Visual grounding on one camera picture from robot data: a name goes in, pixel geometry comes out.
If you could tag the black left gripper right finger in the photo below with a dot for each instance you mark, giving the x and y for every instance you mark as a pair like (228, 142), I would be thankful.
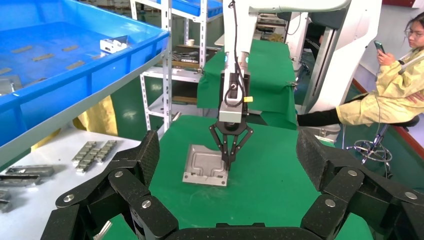
(348, 192)

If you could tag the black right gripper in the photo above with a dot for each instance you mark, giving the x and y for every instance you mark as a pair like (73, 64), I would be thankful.
(232, 129)

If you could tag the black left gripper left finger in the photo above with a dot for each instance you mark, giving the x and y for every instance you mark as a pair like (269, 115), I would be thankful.
(132, 192)

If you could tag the sheet metal bracket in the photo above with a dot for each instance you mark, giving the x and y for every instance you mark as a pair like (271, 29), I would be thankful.
(111, 45)
(202, 165)
(6, 86)

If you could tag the dark smartphone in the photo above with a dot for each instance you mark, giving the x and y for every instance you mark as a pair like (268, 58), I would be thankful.
(379, 46)

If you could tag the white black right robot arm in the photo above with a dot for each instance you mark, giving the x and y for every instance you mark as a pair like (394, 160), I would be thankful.
(249, 33)

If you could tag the bystander bare hand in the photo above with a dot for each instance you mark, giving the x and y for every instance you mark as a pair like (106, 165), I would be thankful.
(416, 97)
(387, 59)

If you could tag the wooden plank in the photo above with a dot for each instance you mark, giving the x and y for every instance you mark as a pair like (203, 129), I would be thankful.
(184, 99)

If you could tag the white paper sheet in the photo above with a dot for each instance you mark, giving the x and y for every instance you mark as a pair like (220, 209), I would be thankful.
(59, 155)

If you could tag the yellow plastic bag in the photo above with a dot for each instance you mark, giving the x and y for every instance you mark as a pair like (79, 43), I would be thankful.
(99, 116)

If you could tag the black chrome stool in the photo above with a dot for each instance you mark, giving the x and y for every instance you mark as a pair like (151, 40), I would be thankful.
(409, 122)

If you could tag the stacked metal brackets pile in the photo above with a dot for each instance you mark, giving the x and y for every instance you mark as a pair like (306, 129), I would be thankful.
(185, 57)

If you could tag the person in yellow coat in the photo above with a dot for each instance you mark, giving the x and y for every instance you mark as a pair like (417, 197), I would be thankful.
(397, 96)

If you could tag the white metal shelf rack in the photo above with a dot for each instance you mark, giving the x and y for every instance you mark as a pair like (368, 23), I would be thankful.
(202, 33)

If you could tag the large blue plastic crate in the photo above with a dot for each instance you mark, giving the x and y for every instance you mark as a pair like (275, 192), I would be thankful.
(66, 89)

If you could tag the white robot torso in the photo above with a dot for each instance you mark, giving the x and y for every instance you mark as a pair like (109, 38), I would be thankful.
(348, 66)

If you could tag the grey tape strip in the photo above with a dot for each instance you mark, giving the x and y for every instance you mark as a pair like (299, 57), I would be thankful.
(75, 65)
(70, 48)
(22, 49)
(98, 56)
(35, 81)
(5, 71)
(43, 57)

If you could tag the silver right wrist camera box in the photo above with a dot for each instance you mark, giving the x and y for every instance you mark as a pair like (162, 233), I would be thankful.
(230, 116)

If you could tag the small notched metal rail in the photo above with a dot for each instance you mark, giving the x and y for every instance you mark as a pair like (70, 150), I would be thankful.
(31, 171)
(86, 163)
(106, 150)
(20, 180)
(82, 153)

